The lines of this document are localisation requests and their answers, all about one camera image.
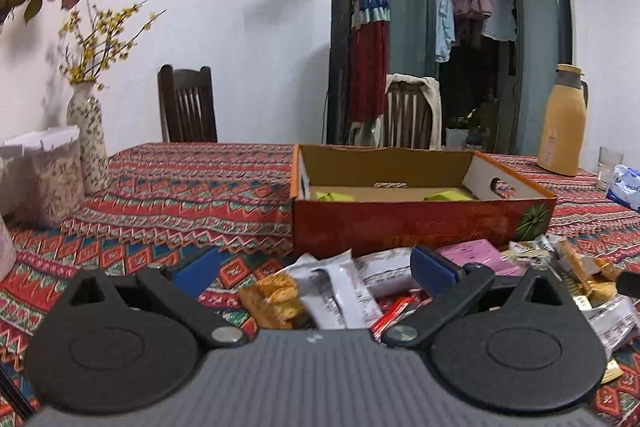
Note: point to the green packet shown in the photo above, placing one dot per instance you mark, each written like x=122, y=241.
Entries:
x=450, y=195
x=332, y=196

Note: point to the red patterned tablecloth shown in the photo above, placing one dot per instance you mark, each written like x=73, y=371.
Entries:
x=150, y=187

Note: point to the blue white tissue pack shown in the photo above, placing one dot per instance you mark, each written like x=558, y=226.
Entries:
x=625, y=189

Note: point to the pile of assorted snack packets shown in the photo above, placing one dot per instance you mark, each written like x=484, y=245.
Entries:
x=340, y=287

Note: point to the dark wooden chair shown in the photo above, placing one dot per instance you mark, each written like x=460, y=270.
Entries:
x=186, y=107

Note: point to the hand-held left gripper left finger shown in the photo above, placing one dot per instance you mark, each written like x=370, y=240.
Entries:
x=197, y=269

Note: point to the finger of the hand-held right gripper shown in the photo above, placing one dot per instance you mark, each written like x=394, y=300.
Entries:
x=631, y=285

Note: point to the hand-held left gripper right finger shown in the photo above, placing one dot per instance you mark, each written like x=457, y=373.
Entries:
x=432, y=269

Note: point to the light blue hanging shirt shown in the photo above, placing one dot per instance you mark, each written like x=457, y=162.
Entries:
x=444, y=22

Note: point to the yellow thermos jug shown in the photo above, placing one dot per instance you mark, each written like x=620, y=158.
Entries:
x=562, y=127

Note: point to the floral ceramic vase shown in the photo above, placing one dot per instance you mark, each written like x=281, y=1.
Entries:
x=89, y=142

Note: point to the yellow flower branches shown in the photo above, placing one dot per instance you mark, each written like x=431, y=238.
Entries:
x=76, y=73

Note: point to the pale pink vase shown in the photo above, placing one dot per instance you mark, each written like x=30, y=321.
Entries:
x=6, y=249

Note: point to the clear drinking glass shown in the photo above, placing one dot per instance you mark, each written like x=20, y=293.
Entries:
x=609, y=167

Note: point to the wooden chair with draped bag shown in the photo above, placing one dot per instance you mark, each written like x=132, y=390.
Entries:
x=407, y=117

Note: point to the dark framed sliding glass door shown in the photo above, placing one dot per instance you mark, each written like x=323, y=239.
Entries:
x=537, y=57

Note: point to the red cardboard box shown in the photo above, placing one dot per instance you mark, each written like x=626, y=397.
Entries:
x=400, y=222

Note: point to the green potted plant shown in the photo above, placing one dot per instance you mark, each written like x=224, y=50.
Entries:
x=477, y=114

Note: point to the white hanging garment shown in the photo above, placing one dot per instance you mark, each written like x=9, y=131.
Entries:
x=500, y=22

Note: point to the white plant pot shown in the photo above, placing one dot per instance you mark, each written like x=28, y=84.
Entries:
x=456, y=139

